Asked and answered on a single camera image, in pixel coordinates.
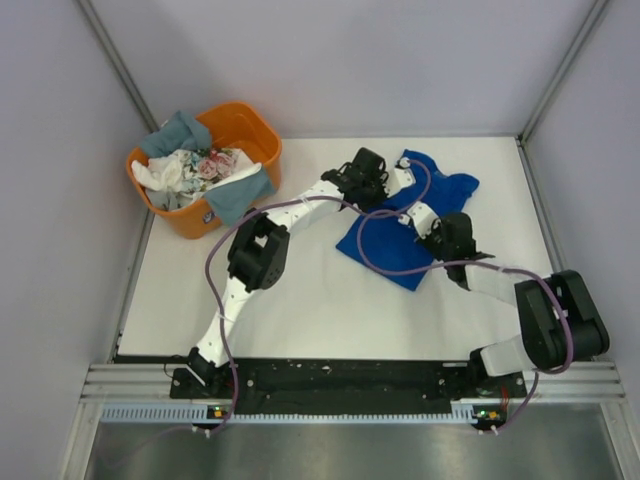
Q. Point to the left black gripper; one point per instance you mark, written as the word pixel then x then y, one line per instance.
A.
pixel 381 180

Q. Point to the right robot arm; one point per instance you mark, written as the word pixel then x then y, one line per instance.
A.
pixel 558 319

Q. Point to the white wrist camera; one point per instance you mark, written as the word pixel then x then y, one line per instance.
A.
pixel 399 177
pixel 421 217

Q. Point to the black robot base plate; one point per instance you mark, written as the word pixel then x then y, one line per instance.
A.
pixel 336 387

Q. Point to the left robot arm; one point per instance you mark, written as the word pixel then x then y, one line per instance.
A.
pixel 257 255

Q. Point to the white t shirt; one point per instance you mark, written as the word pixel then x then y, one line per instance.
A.
pixel 160 174

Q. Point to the left aluminium frame post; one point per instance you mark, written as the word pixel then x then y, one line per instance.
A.
pixel 109 49

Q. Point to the blue t shirt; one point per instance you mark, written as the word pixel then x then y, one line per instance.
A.
pixel 392 246

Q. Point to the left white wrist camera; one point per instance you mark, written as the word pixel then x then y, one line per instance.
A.
pixel 399 177

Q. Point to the orange plastic laundry basket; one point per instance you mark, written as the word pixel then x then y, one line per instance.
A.
pixel 250 130

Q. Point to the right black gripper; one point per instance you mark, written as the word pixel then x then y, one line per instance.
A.
pixel 426 242

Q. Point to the right aluminium frame post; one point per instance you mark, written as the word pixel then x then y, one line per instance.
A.
pixel 589 25

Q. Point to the grey-blue t shirt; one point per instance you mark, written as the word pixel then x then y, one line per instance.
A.
pixel 240 196

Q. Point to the aluminium frame post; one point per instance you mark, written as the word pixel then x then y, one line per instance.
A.
pixel 109 49
pixel 589 25

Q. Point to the grey slotted cable duct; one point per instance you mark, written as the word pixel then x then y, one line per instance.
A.
pixel 208 415

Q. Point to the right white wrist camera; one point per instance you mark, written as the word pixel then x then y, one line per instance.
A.
pixel 421 217

